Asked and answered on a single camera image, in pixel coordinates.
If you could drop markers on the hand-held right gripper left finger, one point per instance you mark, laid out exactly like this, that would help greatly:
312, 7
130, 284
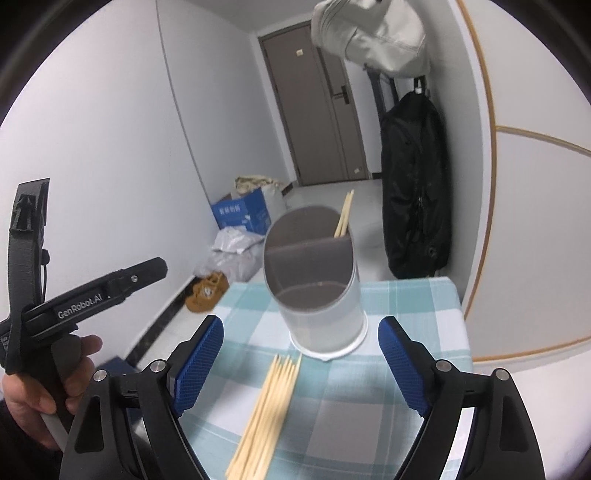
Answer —
198, 364

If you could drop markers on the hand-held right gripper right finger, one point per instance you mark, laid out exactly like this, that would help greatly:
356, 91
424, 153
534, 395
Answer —
401, 364

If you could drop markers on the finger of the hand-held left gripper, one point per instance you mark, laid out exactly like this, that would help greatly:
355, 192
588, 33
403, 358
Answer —
138, 277

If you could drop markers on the bundle of bamboo chopsticks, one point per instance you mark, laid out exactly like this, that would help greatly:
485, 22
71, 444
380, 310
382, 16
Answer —
268, 415

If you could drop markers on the white grey utensil holder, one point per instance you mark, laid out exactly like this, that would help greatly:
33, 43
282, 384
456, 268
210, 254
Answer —
318, 323

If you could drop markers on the pale bamboo chopstick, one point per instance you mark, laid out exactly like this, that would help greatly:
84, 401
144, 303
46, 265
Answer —
343, 214
347, 217

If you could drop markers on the person's left hand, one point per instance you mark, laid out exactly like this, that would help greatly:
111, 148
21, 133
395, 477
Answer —
27, 392

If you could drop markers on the brown slipper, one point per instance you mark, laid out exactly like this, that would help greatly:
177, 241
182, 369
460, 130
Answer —
203, 293

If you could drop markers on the teal checked tablecloth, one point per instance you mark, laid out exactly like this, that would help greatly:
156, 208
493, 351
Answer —
351, 415

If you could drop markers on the dark blue shoebox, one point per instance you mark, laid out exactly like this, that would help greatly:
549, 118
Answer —
115, 364

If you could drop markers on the clear plastic bag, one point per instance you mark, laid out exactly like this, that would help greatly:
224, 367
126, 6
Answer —
231, 267

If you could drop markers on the white plastic bag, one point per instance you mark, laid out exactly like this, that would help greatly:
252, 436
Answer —
235, 240

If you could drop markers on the blue cardboard box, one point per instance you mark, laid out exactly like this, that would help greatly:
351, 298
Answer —
244, 210

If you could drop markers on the beige cloth bag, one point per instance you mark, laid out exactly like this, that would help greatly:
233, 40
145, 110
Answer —
251, 182

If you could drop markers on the white sack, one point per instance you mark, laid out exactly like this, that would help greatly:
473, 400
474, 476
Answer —
276, 203

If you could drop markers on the black hanging backpack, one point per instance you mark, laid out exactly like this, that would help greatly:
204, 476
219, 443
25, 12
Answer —
415, 184

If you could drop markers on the brown door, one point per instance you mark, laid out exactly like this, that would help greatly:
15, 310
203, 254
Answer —
304, 115

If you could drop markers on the beige hanging bag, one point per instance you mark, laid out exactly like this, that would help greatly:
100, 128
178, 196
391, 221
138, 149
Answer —
378, 37

